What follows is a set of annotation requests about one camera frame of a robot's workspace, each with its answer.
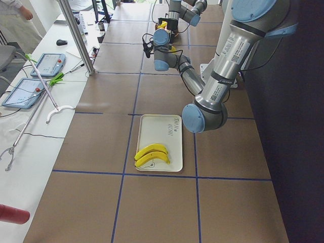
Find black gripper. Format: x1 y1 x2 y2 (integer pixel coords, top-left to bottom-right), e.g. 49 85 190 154
169 31 175 45
166 18 179 31

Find near teach pendant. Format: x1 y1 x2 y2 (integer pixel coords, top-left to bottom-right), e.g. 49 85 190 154
2 78 44 109

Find black computer mouse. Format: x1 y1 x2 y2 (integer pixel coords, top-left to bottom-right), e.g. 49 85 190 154
56 39 68 46

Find person in white coat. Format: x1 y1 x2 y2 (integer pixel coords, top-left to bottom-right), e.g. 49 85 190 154
1 1 43 54

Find camera cable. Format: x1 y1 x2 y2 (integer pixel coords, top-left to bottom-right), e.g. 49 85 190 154
141 32 193 66

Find aluminium frame post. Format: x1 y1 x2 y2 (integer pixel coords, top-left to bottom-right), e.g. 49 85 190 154
58 0 95 75

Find yellow banana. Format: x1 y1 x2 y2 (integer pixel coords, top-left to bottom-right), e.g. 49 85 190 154
157 21 168 29
134 143 169 160
135 151 171 167

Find woven wicker basket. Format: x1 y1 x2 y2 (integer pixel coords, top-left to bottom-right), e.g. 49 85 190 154
155 23 179 37

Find cream bear tray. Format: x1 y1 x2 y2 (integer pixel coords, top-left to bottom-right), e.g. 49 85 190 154
134 114 183 172

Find teach pendant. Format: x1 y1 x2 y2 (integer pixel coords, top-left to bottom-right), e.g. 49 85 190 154
35 53 66 77
2 78 44 109

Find white curved hook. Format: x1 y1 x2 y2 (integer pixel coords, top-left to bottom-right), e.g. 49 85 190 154
46 105 75 124

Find long metal grabber rod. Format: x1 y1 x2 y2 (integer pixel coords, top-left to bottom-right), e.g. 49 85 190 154
1 54 58 172

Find far teach pendant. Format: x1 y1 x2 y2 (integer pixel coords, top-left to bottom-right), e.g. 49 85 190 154
35 53 66 77

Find black orange connector block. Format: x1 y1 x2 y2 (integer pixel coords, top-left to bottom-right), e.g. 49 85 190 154
91 47 100 58

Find green clip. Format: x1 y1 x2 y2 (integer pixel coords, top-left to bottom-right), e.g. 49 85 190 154
49 72 64 87

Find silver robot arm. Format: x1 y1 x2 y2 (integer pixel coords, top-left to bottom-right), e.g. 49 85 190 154
166 0 208 31
152 1 300 133

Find red cylinder bottle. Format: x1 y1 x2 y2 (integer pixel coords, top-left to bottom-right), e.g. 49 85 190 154
1 205 30 224

